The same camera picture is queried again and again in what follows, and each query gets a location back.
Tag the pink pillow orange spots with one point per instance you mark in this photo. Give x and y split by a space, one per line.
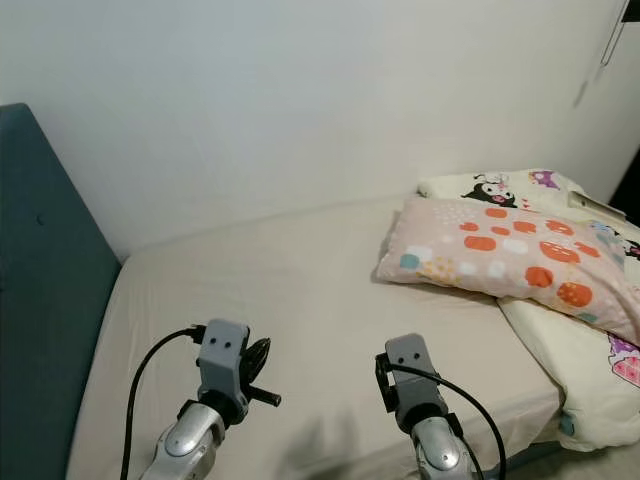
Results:
490 245

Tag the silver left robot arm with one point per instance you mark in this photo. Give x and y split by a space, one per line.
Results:
190 440

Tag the beige sheeted mattress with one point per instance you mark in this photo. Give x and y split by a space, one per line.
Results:
260 290

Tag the cream cartoon print quilt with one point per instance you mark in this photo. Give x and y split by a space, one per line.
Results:
560 350

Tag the tall black cabinet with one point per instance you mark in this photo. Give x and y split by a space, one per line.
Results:
633 180

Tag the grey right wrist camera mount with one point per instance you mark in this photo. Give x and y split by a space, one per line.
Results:
415 380

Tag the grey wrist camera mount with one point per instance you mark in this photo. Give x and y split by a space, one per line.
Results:
222 358
415 380

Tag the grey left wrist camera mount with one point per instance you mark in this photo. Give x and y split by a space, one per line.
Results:
222 358

